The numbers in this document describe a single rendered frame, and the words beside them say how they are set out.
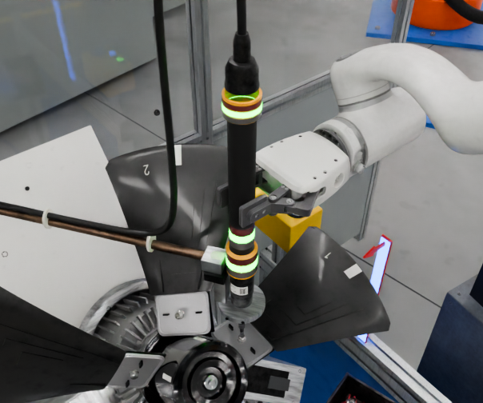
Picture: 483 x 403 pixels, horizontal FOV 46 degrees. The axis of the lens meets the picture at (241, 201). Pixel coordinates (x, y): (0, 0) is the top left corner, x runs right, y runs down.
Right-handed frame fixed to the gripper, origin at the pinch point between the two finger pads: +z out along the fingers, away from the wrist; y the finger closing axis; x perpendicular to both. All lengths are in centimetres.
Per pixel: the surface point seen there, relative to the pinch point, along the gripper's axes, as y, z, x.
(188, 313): 4.7, 6.6, -22.6
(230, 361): -4.2, 5.5, -25.7
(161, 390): -0.8, 15.5, -27.7
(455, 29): 172, -339, -145
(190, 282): 6.7, 4.5, -18.8
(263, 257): 33, -34, -63
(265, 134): 70, -66, -59
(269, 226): 28, -31, -46
